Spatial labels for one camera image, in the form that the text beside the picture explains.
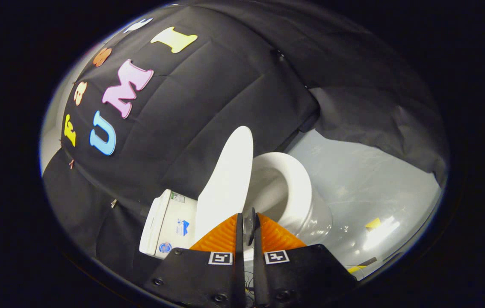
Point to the white ceramic toilet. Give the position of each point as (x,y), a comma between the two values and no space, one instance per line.
(170,222)

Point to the silver cloth clip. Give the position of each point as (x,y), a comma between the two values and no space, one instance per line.
(114,203)

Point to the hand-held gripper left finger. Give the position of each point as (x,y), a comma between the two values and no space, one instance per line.
(199,278)

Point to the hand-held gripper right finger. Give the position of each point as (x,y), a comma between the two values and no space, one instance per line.
(306,278)

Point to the black backdrop cloth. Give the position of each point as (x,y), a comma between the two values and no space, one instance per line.
(208,94)

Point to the yellow floor tape strip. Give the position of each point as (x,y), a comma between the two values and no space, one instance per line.
(355,269)

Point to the white toilet seat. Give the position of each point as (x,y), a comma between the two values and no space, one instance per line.
(300,188)

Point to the yellow floor tape piece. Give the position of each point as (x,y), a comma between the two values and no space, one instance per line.
(373,223)

